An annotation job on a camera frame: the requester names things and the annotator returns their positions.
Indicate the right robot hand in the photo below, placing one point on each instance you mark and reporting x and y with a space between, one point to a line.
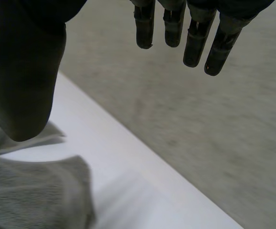
23 78

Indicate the grey towel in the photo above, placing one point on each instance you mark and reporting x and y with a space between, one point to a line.
33 190

